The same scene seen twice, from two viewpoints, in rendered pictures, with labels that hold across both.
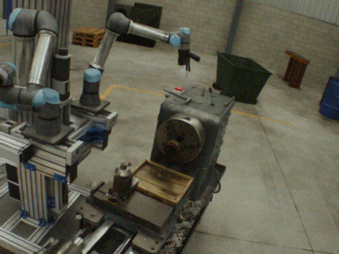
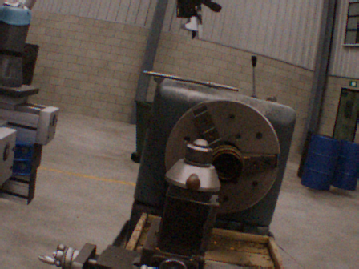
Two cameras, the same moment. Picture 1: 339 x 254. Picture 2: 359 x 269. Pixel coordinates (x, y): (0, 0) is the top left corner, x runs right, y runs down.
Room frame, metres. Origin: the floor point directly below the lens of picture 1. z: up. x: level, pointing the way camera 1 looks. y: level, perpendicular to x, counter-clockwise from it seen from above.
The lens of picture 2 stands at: (0.56, 0.38, 1.26)
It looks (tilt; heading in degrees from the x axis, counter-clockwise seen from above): 7 degrees down; 343
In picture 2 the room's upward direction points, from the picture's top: 12 degrees clockwise
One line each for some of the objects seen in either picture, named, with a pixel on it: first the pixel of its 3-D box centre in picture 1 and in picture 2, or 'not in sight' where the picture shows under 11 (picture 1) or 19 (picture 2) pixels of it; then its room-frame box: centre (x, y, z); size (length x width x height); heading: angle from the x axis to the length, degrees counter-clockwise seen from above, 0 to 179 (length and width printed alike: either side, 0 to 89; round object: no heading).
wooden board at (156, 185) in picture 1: (158, 181); (207, 252); (1.48, -0.02, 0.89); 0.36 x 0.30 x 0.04; 72
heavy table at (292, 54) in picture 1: (293, 68); not in sight; (9.92, -3.90, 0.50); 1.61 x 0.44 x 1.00; 179
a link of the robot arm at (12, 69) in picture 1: (5, 73); not in sight; (1.06, 0.73, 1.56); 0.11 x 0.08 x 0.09; 12
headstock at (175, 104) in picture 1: (195, 121); (212, 143); (2.12, -0.21, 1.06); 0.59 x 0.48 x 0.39; 162
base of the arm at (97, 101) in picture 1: (90, 95); (2, 66); (1.83, 0.57, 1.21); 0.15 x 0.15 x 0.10
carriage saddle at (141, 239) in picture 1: (126, 217); not in sight; (1.09, 0.11, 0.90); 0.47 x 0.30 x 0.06; 72
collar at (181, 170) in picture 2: (123, 170); (194, 174); (1.17, 0.17, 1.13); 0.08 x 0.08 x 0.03
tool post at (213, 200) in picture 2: (123, 180); (188, 215); (1.17, 0.16, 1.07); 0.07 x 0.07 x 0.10; 72
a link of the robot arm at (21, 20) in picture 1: (24, 62); not in sight; (1.31, 0.79, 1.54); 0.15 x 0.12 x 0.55; 102
